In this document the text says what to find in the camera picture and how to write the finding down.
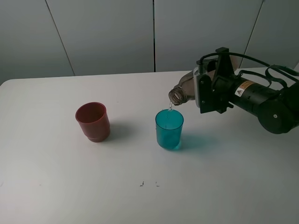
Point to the red plastic cup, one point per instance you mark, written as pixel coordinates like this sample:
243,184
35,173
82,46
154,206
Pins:
93,120

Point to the teal transparent plastic cup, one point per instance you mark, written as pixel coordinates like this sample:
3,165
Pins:
169,124

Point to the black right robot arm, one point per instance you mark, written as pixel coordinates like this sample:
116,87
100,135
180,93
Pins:
273,97

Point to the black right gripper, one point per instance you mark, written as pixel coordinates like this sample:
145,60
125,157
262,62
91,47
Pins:
214,94

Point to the smoky transparent water bottle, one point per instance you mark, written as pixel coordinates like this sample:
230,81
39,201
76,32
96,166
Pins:
184,90

